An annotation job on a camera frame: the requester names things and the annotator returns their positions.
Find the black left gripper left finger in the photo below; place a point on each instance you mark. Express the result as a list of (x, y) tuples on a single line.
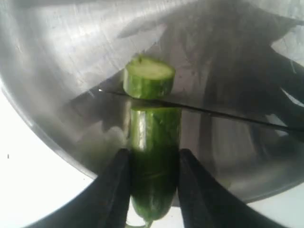
[(103, 204)]

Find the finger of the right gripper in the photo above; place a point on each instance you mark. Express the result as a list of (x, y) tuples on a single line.
[(283, 92)]

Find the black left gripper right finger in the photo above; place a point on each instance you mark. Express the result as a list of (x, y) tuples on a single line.
[(205, 203)]

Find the black handled knife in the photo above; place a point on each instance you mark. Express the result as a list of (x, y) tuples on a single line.
[(162, 103)]

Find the green cucumber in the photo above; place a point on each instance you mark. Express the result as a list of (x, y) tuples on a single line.
[(154, 146)]

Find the cucumber slice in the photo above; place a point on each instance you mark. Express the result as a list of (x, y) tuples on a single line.
[(148, 78)]

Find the round steel plate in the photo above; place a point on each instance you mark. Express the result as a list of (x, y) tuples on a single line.
[(54, 54)]

